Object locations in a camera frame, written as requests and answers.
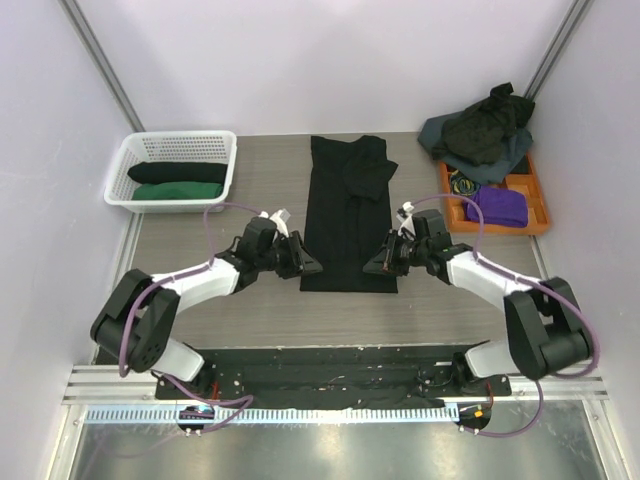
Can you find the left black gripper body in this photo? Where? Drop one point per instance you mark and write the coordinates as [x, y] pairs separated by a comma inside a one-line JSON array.
[[280, 257]]

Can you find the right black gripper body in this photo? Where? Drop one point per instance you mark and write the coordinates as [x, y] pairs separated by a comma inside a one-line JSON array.
[[395, 253]]

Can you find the black t shirt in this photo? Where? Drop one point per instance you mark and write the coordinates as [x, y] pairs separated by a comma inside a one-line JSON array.
[[169, 172], [348, 214]]

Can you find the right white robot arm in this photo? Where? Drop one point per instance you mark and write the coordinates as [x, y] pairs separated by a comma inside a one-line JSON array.
[[545, 331]]

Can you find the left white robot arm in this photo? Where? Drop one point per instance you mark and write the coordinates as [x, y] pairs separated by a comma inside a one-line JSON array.
[[135, 324]]

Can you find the orange compartment tray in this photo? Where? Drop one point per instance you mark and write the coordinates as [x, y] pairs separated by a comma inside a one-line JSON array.
[[526, 184]]

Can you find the blue yellow patterned cloth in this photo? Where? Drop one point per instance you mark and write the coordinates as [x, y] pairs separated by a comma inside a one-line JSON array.
[[461, 185]]

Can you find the purple folded cloth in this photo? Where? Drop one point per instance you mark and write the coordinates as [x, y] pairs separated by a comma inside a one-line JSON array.
[[498, 206]]

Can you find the grey blue shirt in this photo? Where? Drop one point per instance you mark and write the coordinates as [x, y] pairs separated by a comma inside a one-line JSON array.
[[513, 159]]

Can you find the rolled green t shirt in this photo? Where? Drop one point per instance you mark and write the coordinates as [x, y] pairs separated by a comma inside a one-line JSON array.
[[177, 191]]

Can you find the dark green crumpled shirt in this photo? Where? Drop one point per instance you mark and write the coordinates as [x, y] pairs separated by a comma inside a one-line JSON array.
[[478, 133]]

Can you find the white plastic basket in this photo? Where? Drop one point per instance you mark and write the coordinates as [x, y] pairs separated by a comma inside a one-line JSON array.
[[204, 146]]

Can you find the rolled black t shirt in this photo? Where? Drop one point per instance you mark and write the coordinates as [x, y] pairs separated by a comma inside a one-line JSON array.
[[169, 172]]

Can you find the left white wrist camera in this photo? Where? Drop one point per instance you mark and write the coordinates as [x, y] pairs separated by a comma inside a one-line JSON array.
[[280, 218]]

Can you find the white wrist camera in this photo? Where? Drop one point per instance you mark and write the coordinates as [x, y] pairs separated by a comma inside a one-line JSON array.
[[280, 218], [405, 219]]

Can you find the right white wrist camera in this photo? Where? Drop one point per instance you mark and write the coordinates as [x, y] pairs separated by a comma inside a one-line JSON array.
[[405, 219]]

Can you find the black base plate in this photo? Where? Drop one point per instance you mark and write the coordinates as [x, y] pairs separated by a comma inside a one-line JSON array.
[[337, 378]]

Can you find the white slotted cable duct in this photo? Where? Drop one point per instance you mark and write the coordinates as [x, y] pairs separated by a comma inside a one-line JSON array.
[[184, 414]]

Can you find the left aluminium corner post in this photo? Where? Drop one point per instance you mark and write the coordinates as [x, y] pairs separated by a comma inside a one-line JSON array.
[[98, 56]]

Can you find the aluminium corner post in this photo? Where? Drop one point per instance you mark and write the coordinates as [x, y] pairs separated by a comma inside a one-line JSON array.
[[98, 56], [575, 15]]

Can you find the right aluminium corner post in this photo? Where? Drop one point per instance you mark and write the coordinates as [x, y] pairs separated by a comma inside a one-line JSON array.
[[575, 15]]

